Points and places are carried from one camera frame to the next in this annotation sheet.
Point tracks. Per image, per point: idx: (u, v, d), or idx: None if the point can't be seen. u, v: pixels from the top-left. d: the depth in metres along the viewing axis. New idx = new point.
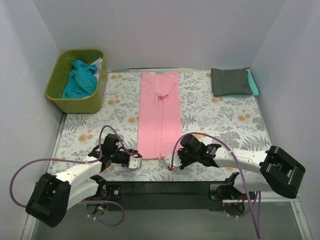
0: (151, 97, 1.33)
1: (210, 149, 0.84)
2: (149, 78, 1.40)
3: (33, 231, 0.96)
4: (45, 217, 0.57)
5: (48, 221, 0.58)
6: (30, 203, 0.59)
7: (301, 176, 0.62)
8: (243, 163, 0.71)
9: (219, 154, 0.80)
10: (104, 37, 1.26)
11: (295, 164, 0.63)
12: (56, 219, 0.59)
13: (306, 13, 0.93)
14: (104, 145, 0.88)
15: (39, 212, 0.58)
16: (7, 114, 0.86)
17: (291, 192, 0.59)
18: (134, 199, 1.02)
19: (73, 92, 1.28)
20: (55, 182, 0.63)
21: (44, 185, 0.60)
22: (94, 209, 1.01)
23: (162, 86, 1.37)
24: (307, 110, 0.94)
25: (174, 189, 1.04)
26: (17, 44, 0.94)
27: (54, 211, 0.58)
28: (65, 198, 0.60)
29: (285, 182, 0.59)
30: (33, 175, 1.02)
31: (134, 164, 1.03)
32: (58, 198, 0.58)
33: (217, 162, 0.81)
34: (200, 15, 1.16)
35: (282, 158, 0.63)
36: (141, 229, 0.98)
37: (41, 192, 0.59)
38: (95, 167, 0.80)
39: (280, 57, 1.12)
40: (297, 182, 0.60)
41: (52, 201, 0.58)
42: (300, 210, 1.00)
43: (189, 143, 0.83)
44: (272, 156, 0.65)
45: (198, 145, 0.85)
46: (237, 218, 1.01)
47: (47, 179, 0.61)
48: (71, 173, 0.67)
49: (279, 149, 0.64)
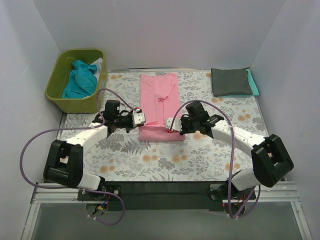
0: (151, 98, 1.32)
1: (211, 118, 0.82)
2: (149, 78, 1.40)
3: (33, 231, 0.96)
4: (65, 179, 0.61)
5: (68, 183, 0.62)
6: (47, 169, 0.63)
7: (286, 171, 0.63)
8: (238, 141, 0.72)
9: (218, 125, 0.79)
10: (104, 37, 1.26)
11: (287, 159, 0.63)
12: (75, 180, 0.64)
13: (307, 13, 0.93)
14: (106, 111, 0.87)
15: (57, 175, 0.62)
16: (7, 114, 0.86)
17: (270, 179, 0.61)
18: (134, 199, 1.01)
19: (73, 91, 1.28)
20: (66, 148, 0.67)
21: (56, 151, 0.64)
22: (94, 209, 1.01)
23: (162, 88, 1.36)
24: (306, 110, 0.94)
25: (174, 190, 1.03)
26: (17, 44, 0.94)
27: (72, 173, 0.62)
28: (80, 159, 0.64)
29: (269, 168, 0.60)
30: (32, 175, 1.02)
31: (139, 119, 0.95)
32: (73, 160, 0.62)
33: (214, 132, 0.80)
34: (200, 15, 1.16)
35: (276, 148, 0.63)
36: (140, 229, 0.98)
37: (55, 158, 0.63)
38: (102, 131, 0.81)
39: (280, 57, 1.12)
40: (280, 174, 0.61)
41: (68, 163, 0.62)
42: (300, 210, 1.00)
43: (193, 107, 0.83)
44: (268, 144, 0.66)
45: (201, 112, 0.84)
46: (237, 218, 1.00)
47: (58, 146, 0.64)
48: (81, 138, 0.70)
49: (278, 138, 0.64)
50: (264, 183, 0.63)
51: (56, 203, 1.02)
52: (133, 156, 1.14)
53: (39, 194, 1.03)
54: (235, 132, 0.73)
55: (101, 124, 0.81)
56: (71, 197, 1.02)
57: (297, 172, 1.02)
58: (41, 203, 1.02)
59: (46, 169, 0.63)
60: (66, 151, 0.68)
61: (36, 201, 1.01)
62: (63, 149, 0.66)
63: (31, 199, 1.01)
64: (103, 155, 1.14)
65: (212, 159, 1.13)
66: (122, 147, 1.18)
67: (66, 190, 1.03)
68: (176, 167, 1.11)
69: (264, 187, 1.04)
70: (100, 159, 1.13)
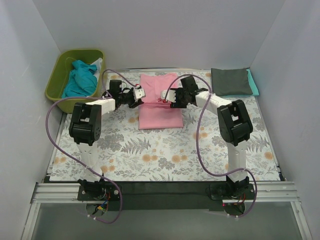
0: (151, 99, 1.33)
1: (198, 90, 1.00)
2: (149, 79, 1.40)
3: (33, 231, 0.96)
4: (88, 133, 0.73)
5: (91, 136, 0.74)
6: (72, 125, 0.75)
7: (246, 130, 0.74)
8: (212, 105, 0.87)
9: (202, 94, 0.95)
10: (104, 37, 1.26)
11: (247, 120, 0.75)
12: (96, 135, 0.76)
13: (307, 13, 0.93)
14: (110, 89, 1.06)
15: (82, 131, 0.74)
16: (7, 115, 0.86)
17: (229, 134, 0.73)
18: (133, 199, 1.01)
19: (73, 91, 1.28)
20: (86, 109, 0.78)
21: (79, 110, 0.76)
22: (94, 209, 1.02)
23: (162, 88, 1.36)
24: (306, 109, 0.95)
25: (174, 189, 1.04)
26: (17, 44, 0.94)
27: (93, 128, 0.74)
28: (98, 117, 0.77)
29: (228, 124, 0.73)
30: (32, 175, 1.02)
31: (139, 93, 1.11)
32: (94, 117, 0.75)
33: (196, 100, 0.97)
34: (200, 15, 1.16)
35: (239, 110, 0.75)
36: (140, 229, 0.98)
37: (78, 116, 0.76)
38: (112, 102, 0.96)
39: (280, 56, 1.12)
40: (240, 131, 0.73)
41: (91, 119, 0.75)
42: (300, 210, 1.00)
43: (185, 79, 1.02)
44: (234, 108, 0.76)
45: (192, 84, 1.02)
46: (237, 218, 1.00)
47: (80, 106, 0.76)
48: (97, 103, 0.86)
49: (242, 103, 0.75)
50: (226, 139, 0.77)
51: (56, 203, 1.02)
52: (133, 156, 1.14)
53: (39, 194, 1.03)
54: (211, 98, 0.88)
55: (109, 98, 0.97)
56: (71, 197, 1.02)
57: (297, 171, 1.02)
58: (41, 203, 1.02)
59: (71, 126, 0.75)
60: (86, 112, 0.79)
61: (36, 201, 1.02)
62: (83, 111, 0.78)
63: (31, 200, 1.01)
64: (103, 155, 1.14)
65: (212, 159, 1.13)
66: (122, 147, 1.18)
67: (66, 190, 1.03)
68: (176, 167, 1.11)
69: (263, 187, 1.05)
70: (100, 159, 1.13)
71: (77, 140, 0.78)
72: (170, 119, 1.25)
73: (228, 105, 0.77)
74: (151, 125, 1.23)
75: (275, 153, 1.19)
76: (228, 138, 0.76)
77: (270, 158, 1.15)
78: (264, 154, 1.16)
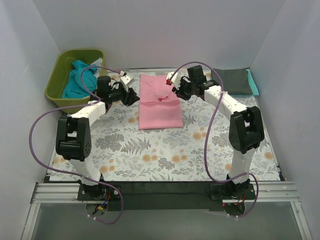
0: (151, 98, 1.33)
1: (207, 82, 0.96)
2: (149, 79, 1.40)
3: (33, 231, 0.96)
4: (77, 149, 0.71)
5: (81, 153, 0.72)
6: (59, 143, 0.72)
7: (257, 140, 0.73)
8: (224, 107, 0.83)
9: (211, 89, 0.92)
10: (104, 37, 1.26)
11: (260, 130, 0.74)
12: (85, 150, 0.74)
13: (307, 13, 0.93)
14: (99, 89, 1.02)
15: (70, 147, 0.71)
16: (6, 115, 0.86)
17: (241, 142, 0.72)
18: (134, 199, 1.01)
19: (73, 91, 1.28)
20: (72, 123, 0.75)
21: (64, 126, 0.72)
22: (94, 209, 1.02)
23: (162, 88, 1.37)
24: (306, 109, 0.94)
25: (174, 189, 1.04)
26: (17, 44, 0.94)
27: (82, 144, 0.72)
28: (87, 131, 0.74)
29: (242, 132, 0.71)
30: (32, 175, 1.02)
31: (126, 78, 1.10)
32: (81, 132, 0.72)
33: (205, 94, 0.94)
34: (199, 16, 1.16)
35: (254, 118, 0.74)
36: (140, 229, 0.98)
37: (64, 132, 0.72)
38: (101, 106, 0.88)
39: (281, 56, 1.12)
40: (251, 140, 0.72)
41: (78, 135, 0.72)
42: (300, 210, 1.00)
43: (193, 68, 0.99)
44: (248, 114, 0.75)
45: (200, 75, 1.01)
46: (237, 218, 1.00)
47: (65, 121, 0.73)
48: (84, 112, 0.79)
49: (258, 112, 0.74)
50: (235, 146, 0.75)
51: (56, 203, 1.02)
52: (133, 156, 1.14)
53: (40, 194, 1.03)
54: (223, 97, 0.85)
55: (98, 102, 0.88)
56: (71, 197, 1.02)
57: (297, 171, 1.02)
58: (41, 203, 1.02)
59: (58, 144, 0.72)
60: (72, 126, 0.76)
61: (36, 201, 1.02)
62: (69, 125, 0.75)
63: (31, 200, 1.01)
64: (103, 155, 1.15)
65: (212, 159, 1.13)
66: (122, 147, 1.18)
67: (66, 190, 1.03)
68: (176, 167, 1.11)
69: (263, 187, 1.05)
70: (100, 159, 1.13)
71: (68, 157, 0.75)
72: (171, 119, 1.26)
73: (243, 111, 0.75)
74: (152, 125, 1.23)
75: (275, 153, 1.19)
76: (237, 146, 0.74)
77: (270, 158, 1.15)
78: (264, 154, 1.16)
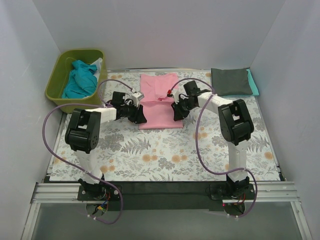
0: (151, 98, 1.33)
1: (200, 91, 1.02)
2: (149, 79, 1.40)
3: (33, 231, 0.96)
4: (84, 140, 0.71)
5: (87, 144, 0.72)
6: (68, 132, 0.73)
7: (246, 131, 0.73)
8: (213, 104, 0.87)
9: (203, 94, 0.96)
10: (104, 37, 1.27)
11: (248, 120, 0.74)
12: (92, 143, 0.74)
13: (307, 13, 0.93)
14: (114, 101, 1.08)
15: (78, 138, 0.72)
16: (7, 115, 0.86)
17: (230, 133, 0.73)
18: (134, 199, 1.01)
19: (73, 91, 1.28)
20: (85, 116, 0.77)
21: (78, 117, 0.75)
22: (94, 209, 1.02)
23: (161, 88, 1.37)
24: (306, 109, 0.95)
25: (174, 189, 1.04)
26: (17, 44, 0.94)
27: (90, 136, 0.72)
28: (97, 124, 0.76)
29: (229, 124, 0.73)
30: (32, 175, 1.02)
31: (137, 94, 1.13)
32: (91, 125, 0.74)
33: (199, 100, 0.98)
34: (199, 15, 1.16)
35: (240, 110, 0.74)
36: (140, 229, 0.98)
37: (76, 122, 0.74)
38: (112, 111, 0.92)
39: (280, 57, 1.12)
40: (239, 130, 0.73)
41: (89, 126, 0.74)
42: (300, 210, 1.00)
43: (188, 83, 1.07)
44: (236, 108, 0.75)
45: (194, 88, 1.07)
46: (237, 218, 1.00)
47: (78, 113, 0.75)
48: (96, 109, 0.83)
49: (243, 103, 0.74)
50: (227, 138, 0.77)
51: (56, 203, 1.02)
52: (133, 156, 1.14)
53: (40, 194, 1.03)
54: (213, 97, 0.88)
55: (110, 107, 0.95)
56: (71, 197, 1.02)
57: (297, 171, 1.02)
58: (41, 203, 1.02)
59: (68, 133, 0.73)
60: (85, 118, 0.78)
61: (36, 201, 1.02)
62: (82, 118, 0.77)
63: (31, 200, 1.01)
64: (103, 155, 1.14)
65: (212, 159, 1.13)
66: (122, 147, 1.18)
67: (66, 189, 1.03)
68: (176, 167, 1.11)
69: (263, 187, 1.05)
70: (100, 159, 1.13)
71: (74, 147, 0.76)
72: (171, 119, 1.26)
73: (229, 105, 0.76)
74: (152, 125, 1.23)
75: (275, 153, 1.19)
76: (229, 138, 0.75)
77: (270, 158, 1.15)
78: (264, 154, 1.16)
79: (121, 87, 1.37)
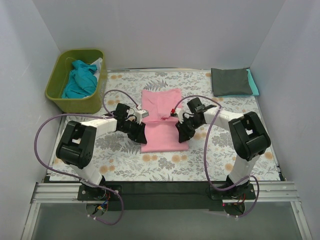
0: (154, 118, 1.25)
1: (205, 107, 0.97)
2: (150, 96, 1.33)
3: (33, 231, 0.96)
4: (75, 157, 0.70)
5: (79, 162, 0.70)
6: (60, 146, 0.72)
7: (262, 144, 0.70)
8: (221, 119, 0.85)
9: (210, 110, 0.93)
10: (104, 37, 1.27)
11: (263, 133, 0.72)
12: (84, 160, 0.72)
13: (307, 13, 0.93)
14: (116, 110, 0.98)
15: (70, 154, 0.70)
16: (7, 115, 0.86)
17: (245, 149, 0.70)
18: (134, 199, 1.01)
19: (73, 91, 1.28)
20: (79, 130, 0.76)
21: (71, 131, 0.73)
22: (94, 209, 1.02)
23: (164, 106, 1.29)
24: (306, 109, 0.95)
25: (174, 189, 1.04)
26: (17, 44, 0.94)
27: (82, 153, 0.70)
28: (91, 141, 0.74)
29: (242, 139, 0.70)
30: (32, 175, 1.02)
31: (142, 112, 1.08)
32: (85, 141, 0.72)
33: (205, 117, 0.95)
34: (199, 15, 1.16)
35: (253, 123, 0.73)
36: (140, 229, 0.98)
37: (69, 137, 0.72)
38: (112, 122, 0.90)
39: (281, 57, 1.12)
40: (254, 145, 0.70)
41: (83, 140, 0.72)
42: (300, 210, 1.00)
43: (192, 100, 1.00)
44: (247, 121, 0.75)
45: (199, 104, 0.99)
46: (237, 218, 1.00)
47: (73, 127, 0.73)
48: (94, 122, 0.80)
49: (255, 116, 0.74)
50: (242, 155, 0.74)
51: (56, 203, 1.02)
52: (132, 156, 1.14)
53: (40, 194, 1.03)
54: (220, 112, 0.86)
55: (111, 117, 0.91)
56: (71, 197, 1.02)
57: (297, 171, 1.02)
58: (41, 203, 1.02)
59: (59, 147, 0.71)
60: (79, 132, 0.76)
61: (36, 201, 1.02)
62: (76, 131, 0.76)
63: (31, 200, 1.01)
64: (103, 155, 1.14)
65: (212, 159, 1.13)
66: (122, 147, 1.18)
67: (66, 190, 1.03)
68: (176, 167, 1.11)
69: (263, 187, 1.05)
70: (100, 159, 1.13)
71: (66, 162, 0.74)
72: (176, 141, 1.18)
73: (240, 118, 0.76)
74: (156, 148, 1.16)
75: (274, 153, 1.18)
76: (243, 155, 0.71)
77: (270, 158, 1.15)
78: (264, 154, 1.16)
79: (121, 87, 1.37)
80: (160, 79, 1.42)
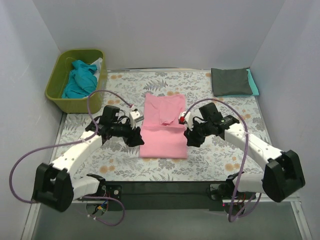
0: (155, 123, 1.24)
1: (225, 120, 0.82)
2: (153, 101, 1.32)
3: (33, 231, 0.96)
4: (53, 203, 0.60)
5: (58, 207, 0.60)
6: (35, 192, 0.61)
7: (297, 189, 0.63)
8: (252, 150, 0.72)
9: (232, 127, 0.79)
10: (104, 37, 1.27)
11: (300, 177, 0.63)
12: (64, 203, 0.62)
13: (307, 13, 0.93)
14: (103, 116, 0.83)
15: (48, 200, 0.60)
16: (7, 115, 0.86)
17: (278, 194, 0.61)
18: (134, 199, 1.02)
19: (73, 91, 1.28)
20: (53, 170, 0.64)
21: (42, 175, 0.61)
22: (94, 209, 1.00)
23: (166, 111, 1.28)
24: (306, 110, 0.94)
25: (174, 189, 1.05)
26: (17, 44, 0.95)
27: (60, 198, 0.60)
28: (68, 183, 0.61)
29: (279, 184, 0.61)
30: (32, 175, 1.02)
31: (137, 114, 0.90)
32: (59, 186, 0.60)
33: (226, 135, 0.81)
34: (199, 15, 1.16)
35: (292, 165, 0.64)
36: (140, 229, 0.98)
37: (42, 182, 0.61)
38: (94, 142, 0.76)
39: (281, 57, 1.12)
40: (290, 191, 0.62)
41: (55, 190, 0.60)
42: (300, 210, 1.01)
43: (206, 107, 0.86)
44: (284, 159, 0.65)
45: (214, 112, 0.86)
46: (237, 218, 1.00)
47: (43, 171, 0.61)
48: (69, 158, 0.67)
49: (295, 155, 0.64)
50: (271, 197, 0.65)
51: None
52: (132, 156, 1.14)
53: None
54: (249, 139, 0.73)
55: (93, 135, 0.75)
56: None
57: None
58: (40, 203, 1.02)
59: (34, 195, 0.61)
60: (54, 171, 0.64)
61: None
62: (50, 172, 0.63)
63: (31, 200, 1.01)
64: (104, 155, 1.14)
65: (212, 159, 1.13)
66: (122, 147, 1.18)
67: None
68: (176, 167, 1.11)
69: None
70: (100, 159, 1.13)
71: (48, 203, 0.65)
72: (178, 147, 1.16)
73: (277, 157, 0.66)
74: (156, 153, 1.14)
75: None
76: (275, 199, 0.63)
77: None
78: None
79: (121, 87, 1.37)
80: (160, 79, 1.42)
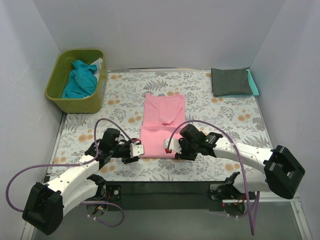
0: (155, 123, 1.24)
1: (209, 138, 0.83)
2: (153, 101, 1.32)
3: (34, 230, 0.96)
4: (41, 224, 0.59)
5: (45, 229, 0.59)
6: (26, 210, 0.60)
7: (300, 179, 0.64)
8: (245, 158, 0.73)
9: (219, 144, 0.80)
10: (104, 38, 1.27)
11: (298, 167, 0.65)
12: (51, 226, 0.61)
13: (307, 13, 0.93)
14: (102, 140, 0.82)
15: (36, 220, 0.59)
16: (7, 114, 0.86)
17: (288, 191, 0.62)
18: (134, 199, 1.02)
19: (73, 92, 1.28)
20: (47, 191, 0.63)
21: (36, 195, 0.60)
22: (94, 209, 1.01)
23: (166, 111, 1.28)
24: (306, 110, 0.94)
25: (174, 189, 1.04)
26: (17, 44, 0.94)
27: (49, 220, 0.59)
28: (58, 207, 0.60)
29: (284, 182, 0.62)
30: (32, 175, 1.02)
31: (138, 150, 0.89)
32: (49, 209, 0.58)
33: (216, 152, 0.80)
34: (199, 15, 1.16)
35: (287, 159, 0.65)
36: (140, 229, 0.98)
37: (34, 202, 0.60)
38: (92, 167, 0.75)
39: (281, 57, 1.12)
40: (295, 184, 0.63)
41: (45, 213, 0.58)
42: (300, 210, 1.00)
43: (187, 131, 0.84)
44: (277, 156, 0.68)
45: (197, 133, 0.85)
46: (237, 218, 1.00)
47: (37, 191, 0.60)
48: (64, 181, 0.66)
49: (285, 149, 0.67)
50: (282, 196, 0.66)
51: None
52: None
53: None
54: (239, 149, 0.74)
55: (92, 160, 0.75)
56: None
57: None
58: None
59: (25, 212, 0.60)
60: (48, 191, 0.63)
61: None
62: (45, 191, 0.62)
63: None
64: None
65: (212, 159, 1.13)
66: None
67: None
68: (176, 167, 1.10)
69: None
70: None
71: None
72: None
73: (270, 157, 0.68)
74: (156, 153, 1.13)
75: None
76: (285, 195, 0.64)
77: None
78: None
79: (121, 87, 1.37)
80: (160, 79, 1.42)
